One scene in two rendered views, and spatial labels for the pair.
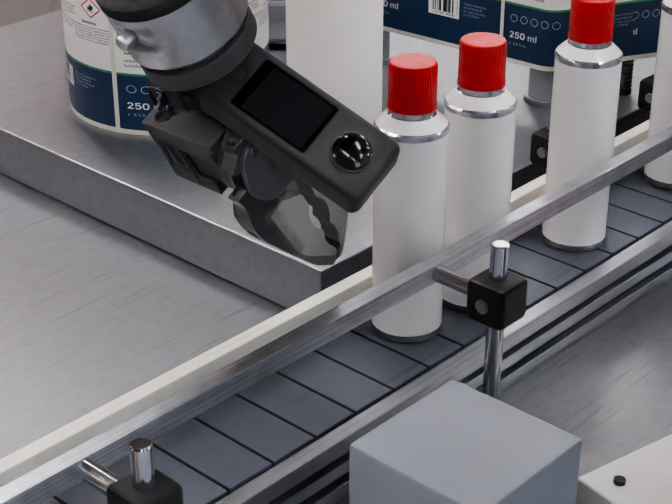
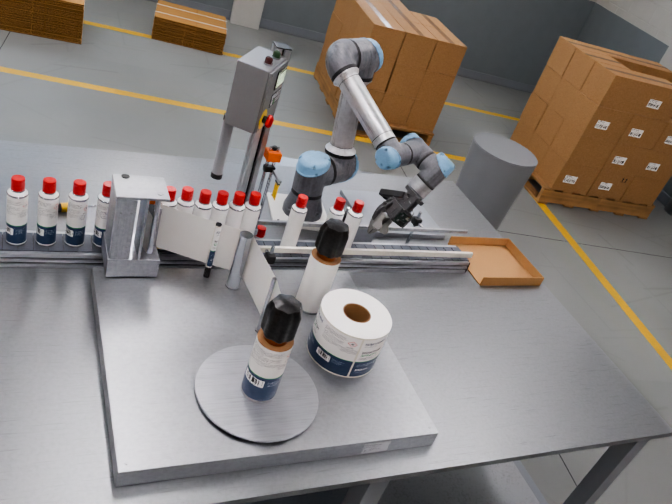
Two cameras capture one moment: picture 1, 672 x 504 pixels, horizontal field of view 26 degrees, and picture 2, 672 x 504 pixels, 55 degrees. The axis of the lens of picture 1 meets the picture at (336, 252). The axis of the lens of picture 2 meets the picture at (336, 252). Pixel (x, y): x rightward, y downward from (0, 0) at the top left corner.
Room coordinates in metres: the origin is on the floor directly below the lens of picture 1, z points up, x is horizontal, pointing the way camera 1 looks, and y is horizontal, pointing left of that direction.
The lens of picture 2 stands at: (2.76, 0.42, 2.08)
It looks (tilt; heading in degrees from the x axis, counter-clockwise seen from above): 32 degrees down; 195
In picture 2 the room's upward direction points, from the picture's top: 20 degrees clockwise
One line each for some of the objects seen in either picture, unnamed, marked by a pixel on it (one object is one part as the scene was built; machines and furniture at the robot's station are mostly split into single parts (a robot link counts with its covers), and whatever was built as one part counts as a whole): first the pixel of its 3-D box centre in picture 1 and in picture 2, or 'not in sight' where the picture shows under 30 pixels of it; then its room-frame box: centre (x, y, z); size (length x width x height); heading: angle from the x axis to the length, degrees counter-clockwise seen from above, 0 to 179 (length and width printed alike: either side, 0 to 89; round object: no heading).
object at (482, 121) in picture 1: (476, 173); (332, 224); (0.96, -0.10, 0.98); 0.05 x 0.05 x 0.20
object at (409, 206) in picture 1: (409, 199); (350, 227); (0.92, -0.05, 0.98); 0.05 x 0.05 x 0.20
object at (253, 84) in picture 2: not in sight; (257, 90); (1.15, -0.39, 1.38); 0.17 x 0.10 x 0.19; 12
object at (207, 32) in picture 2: not in sight; (190, 27); (-2.39, -3.01, 0.10); 0.64 x 0.52 x 0.20; 125
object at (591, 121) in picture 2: not in sight; (602, 130); (-3.19, 0.69, 0.57); 1.20 x 0.83 x 1.14; 130
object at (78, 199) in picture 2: not in sight; (77, 213); (1.55, -0.64, 0.98); 0.05 x 0.05 x 0.20
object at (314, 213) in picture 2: not in sight; (304, 200); (0.75, -0.30, 0.89); 0.15 x 0.15 x 0.10
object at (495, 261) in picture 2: not in sight; (495, 260); (0.40, 0.42, 0.85); 0.30 x 0.26 x 0.04; 137
